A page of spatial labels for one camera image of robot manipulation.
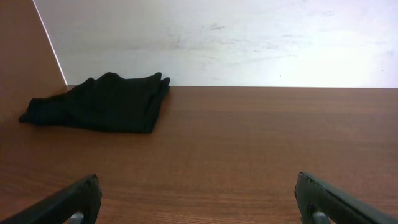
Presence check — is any folded black garment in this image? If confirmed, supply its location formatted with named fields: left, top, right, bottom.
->
left=19, top=72, right=170, bottom=134

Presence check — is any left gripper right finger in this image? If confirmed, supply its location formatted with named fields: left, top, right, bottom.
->
left=294, top=172, right=397, bottom=224

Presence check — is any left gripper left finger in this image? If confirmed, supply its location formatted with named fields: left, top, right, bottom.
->
left=1, top=174, right=102, bottom=224

